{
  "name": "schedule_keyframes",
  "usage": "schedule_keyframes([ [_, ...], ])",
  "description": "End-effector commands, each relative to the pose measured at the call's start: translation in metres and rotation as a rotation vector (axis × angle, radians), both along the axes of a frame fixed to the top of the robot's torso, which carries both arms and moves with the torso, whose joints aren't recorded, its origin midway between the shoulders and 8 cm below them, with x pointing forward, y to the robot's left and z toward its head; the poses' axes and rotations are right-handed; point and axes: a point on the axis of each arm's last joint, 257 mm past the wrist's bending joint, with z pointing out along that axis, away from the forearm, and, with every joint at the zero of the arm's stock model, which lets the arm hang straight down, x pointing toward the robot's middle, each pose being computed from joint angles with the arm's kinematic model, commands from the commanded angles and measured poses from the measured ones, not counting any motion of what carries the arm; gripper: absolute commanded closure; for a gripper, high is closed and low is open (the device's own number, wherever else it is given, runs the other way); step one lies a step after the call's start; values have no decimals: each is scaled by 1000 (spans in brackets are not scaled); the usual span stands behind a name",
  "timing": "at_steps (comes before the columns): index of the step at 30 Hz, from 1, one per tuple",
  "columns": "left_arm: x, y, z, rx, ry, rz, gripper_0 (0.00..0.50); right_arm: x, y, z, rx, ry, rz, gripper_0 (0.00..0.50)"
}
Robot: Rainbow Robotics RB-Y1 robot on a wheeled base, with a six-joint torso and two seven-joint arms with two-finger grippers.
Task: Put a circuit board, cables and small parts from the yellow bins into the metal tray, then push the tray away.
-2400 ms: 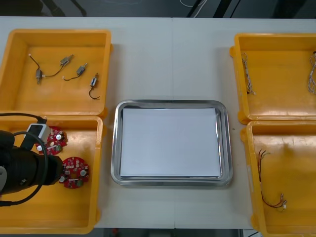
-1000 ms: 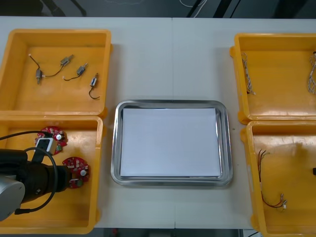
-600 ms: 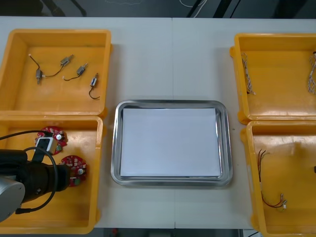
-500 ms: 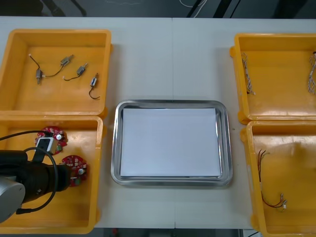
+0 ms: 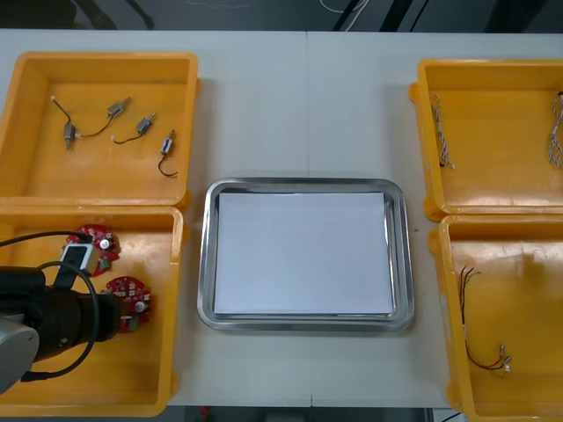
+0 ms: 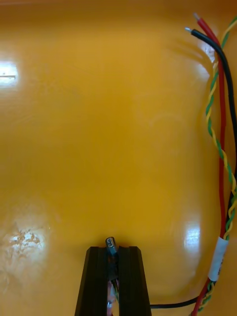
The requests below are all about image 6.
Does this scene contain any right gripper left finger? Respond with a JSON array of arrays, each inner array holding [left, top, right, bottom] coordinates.
[[74, 246, 111, 316]]

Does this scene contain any yellow-orange plastic bin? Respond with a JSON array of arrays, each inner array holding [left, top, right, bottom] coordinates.
[[0, 0, 237, 316]]

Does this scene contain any red green-yellow wire harness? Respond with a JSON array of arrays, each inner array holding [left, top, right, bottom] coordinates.
[[105, 12, 237, 316]]

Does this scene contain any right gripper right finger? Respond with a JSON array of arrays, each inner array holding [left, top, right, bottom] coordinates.
[[118, 245, 153, 316]]

